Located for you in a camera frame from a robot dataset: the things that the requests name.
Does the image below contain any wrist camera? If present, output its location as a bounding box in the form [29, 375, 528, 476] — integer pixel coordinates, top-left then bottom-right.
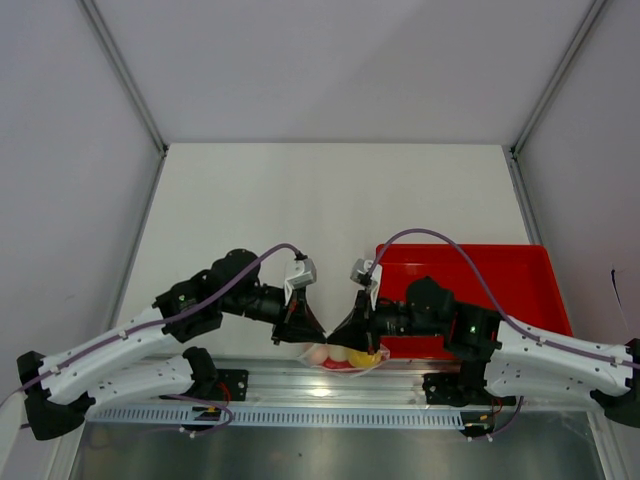
[283, 254, 317, 304]
[350, 258, 383, 310]

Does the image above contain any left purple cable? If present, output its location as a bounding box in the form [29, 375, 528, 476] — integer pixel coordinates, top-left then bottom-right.
[17, 243, 306, 439]

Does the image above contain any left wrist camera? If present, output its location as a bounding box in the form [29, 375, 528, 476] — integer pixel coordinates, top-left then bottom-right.
[283, 254, 317, 304]

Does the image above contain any clear zip top bag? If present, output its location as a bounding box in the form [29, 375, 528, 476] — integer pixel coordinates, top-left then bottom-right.
[296, 344, 391, 377]

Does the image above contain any aluminium mounting rail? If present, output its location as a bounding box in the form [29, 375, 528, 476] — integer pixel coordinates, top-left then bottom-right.
[99, 355, 556, 404]

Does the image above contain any red plastic tray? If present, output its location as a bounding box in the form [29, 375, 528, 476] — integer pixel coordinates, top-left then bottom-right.
[379, 244, 573, 336]

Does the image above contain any yellow toy pepper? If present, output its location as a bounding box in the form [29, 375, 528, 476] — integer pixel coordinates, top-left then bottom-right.
[347, 350, 384, 370]

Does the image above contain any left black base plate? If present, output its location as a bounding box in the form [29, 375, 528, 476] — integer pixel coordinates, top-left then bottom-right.
[183, 369, 249, 402]

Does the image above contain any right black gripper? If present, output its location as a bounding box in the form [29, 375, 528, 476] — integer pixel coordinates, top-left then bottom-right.
[327, 287, 444, 356]

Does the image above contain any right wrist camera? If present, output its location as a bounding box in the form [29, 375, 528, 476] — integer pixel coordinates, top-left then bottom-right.
[350, 258, 383, 310]

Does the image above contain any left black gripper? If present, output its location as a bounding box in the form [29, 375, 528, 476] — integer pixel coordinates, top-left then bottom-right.
[221, 281, 327, 346]

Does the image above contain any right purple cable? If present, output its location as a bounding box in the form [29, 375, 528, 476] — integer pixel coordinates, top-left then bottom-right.
[367, 228, 640, 441]

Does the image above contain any white egg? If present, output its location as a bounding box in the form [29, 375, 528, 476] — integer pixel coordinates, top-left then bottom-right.
[327, 345, 348, 363]
[306, 345, 329, 365]

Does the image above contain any purple cable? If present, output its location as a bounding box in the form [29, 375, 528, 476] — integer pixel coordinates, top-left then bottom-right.
[17, 243, 306, 439]
[367, 228, 640, 441]

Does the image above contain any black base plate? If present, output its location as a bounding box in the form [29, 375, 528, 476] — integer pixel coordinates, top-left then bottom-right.
[183, 369, 249, 402]
[422, 372, 517, 407]

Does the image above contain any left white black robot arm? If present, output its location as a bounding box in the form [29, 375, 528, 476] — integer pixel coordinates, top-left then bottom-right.
[17, 249, 326, 441]

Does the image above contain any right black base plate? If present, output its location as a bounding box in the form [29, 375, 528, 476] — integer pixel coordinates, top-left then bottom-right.
[422, 372, 517, 407]

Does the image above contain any white slotted cable duct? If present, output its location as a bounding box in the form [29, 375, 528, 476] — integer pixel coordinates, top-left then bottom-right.
[89, 404, 464, 430]

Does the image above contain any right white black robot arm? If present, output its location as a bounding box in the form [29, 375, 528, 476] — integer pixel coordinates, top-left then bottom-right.
[327, 277, 639, 428]

